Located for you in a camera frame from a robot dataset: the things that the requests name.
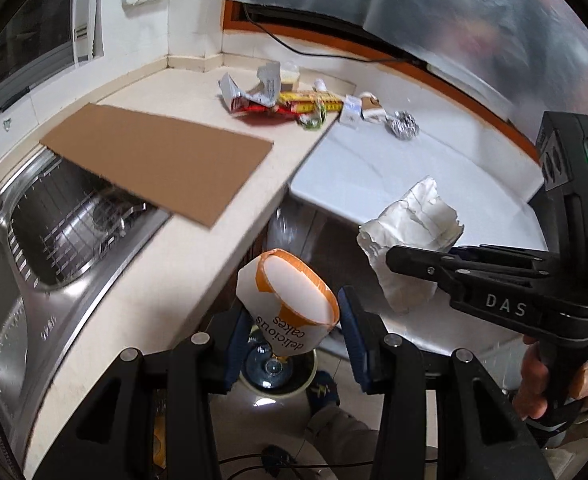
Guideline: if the brown cardboard sheet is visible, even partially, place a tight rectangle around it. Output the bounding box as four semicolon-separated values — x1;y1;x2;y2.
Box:
39;103;275;231

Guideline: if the green crumpled wrapper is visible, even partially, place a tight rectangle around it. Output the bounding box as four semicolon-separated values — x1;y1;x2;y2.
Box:
299;110;328;131

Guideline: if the black window cable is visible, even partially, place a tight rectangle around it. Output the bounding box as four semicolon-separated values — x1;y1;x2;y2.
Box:
244;2;425;67

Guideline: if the silver printed snack wrapper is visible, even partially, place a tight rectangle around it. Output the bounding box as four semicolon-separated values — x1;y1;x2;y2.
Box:
218;61;281;115

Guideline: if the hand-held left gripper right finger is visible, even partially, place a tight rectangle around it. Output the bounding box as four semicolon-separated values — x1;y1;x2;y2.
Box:
336;285;555;480

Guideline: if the white paper on wall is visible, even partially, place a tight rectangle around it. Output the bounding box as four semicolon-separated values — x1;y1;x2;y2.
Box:
71;0;106;66

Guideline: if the white orange-rimmed paper cup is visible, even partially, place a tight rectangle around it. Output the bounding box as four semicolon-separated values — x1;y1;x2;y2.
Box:
235;249;339;361

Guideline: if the wire dish rack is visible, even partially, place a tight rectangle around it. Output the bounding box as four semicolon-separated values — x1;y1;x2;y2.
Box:
9;160;160;281

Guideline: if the person's right hand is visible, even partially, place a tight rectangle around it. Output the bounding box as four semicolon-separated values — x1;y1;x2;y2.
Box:
515;334;588;422

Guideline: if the white paper wrapper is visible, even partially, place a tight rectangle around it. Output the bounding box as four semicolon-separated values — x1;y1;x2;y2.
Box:
357;176;462;315

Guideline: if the dark glass window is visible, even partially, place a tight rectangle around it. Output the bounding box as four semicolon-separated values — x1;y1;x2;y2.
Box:
0;0;87;126

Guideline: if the dark shoe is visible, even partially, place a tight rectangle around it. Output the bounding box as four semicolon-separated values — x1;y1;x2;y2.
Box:
261;444;295;466

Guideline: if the yellow red flat box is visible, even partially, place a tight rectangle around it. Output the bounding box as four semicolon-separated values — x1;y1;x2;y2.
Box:
278;91;345;114

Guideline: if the translucent plastic sheet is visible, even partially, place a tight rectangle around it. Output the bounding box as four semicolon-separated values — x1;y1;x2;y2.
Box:
199;0;588;126

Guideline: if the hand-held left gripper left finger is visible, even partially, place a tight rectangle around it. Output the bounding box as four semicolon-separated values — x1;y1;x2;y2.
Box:
33;307;252;480

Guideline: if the orange window frame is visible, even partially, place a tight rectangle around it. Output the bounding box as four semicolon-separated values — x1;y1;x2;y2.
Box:
222;0;545;161

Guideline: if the crumpled foil ball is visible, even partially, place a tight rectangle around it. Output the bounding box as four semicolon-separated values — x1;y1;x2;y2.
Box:
385;111;420;140

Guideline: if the clear plastic bag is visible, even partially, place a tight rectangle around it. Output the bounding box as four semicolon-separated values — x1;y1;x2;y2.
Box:
268;205;325;261

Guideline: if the stainless steel sink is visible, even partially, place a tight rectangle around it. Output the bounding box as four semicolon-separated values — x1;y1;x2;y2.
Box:
0;150;172;461

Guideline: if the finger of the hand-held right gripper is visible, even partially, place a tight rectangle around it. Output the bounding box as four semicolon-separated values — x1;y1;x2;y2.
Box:
385;244;525;293
448;244;561;263

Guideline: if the red snack wrapper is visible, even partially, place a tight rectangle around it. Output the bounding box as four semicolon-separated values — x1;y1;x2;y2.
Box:
231;100;295;119

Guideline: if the brown white carton piece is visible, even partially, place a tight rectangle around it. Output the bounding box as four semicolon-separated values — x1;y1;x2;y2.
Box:
359;91;388;124

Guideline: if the person's grey trouser leg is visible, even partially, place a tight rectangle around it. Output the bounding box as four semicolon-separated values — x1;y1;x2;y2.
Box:
304;405;381;480

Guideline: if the white round bin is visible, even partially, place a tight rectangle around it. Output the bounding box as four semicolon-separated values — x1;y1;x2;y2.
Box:
241;345;320;402

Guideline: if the blue yellow slipper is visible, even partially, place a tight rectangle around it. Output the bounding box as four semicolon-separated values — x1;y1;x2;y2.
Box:
306;370;340;409

